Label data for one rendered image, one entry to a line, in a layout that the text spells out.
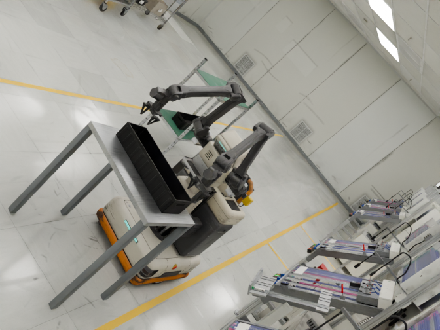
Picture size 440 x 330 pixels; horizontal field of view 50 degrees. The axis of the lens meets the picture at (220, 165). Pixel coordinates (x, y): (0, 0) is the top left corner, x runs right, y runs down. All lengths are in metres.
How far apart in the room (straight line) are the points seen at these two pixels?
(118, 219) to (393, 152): 9.29
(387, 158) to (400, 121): 0.93
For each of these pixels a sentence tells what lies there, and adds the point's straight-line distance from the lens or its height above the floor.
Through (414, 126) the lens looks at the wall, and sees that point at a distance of 11.95.
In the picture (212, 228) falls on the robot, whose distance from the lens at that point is 3.34.
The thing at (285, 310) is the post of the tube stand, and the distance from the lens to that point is 3.11.
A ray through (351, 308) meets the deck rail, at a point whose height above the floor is 1.05.
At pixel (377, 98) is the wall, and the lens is 12.06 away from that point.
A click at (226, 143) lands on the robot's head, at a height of 1.16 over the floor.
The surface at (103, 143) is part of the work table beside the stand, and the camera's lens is 2.63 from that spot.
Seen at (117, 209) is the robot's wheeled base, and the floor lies 0.24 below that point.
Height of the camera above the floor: 1.93
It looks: 17 degrees down
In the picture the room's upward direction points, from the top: 48 degrees clockwise
